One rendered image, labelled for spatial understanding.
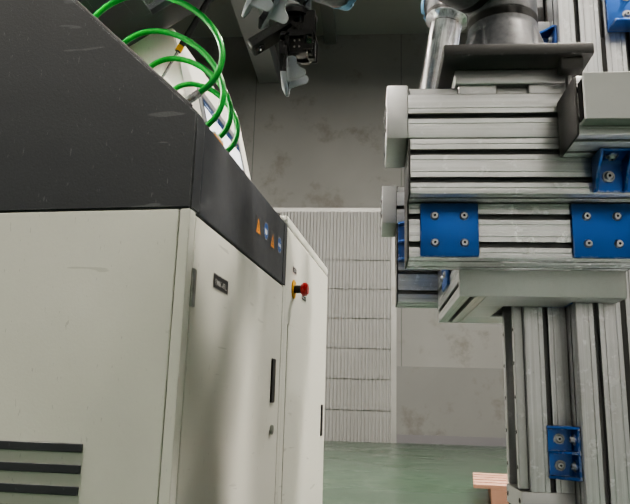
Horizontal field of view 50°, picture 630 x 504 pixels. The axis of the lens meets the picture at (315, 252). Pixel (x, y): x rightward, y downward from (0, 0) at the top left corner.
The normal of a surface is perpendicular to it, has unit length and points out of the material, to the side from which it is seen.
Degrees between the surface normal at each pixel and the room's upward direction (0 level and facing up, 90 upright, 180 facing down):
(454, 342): 90
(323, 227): 90
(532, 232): 90
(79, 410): 90
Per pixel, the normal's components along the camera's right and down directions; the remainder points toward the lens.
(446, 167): -0.08, -0.22
